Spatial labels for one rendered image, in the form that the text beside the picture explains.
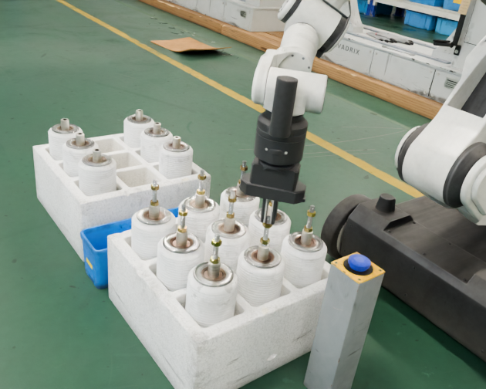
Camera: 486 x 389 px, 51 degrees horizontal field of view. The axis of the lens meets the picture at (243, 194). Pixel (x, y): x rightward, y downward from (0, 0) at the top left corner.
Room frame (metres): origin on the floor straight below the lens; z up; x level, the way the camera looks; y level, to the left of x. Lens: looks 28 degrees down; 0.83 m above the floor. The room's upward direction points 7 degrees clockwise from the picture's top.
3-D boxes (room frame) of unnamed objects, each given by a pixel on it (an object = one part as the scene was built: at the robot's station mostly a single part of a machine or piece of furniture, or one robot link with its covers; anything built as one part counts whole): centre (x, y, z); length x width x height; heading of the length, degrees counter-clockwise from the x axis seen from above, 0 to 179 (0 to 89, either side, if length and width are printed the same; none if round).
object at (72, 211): (1.36, 0.37, 0.09); 0.39 x 0.39 x 0.18; 40
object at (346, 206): (1.27, -0.32, 0.10); 0.20 x 0.05 x 0.20; 128
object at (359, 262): (0.77, -0.22, 0.32); 0.04 x 0.04 x 0.02
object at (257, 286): (0.85, -0.05, 0.16); 0.10 x 0.10 x 0.18
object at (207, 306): (0.77, 0.04, 0.16); 0.10 x 0.10 x 0.18
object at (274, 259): (0.85, -0.05, 0.25); 0.08 x 0.08 x 0.01
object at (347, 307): (0.77, -0.22, 0.16); 0.07 x 0.07 x 0.31; 40
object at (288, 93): (0.84, -0.06, 0.57); 0.11 x 0.11 x 0.11; 83
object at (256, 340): (0.94, 0.02, 0.09); 0.39 x 0.39 x 0.18; 40
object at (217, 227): (0.94, 0.02, 0.25); 0.08 x 0.08 x 0.01
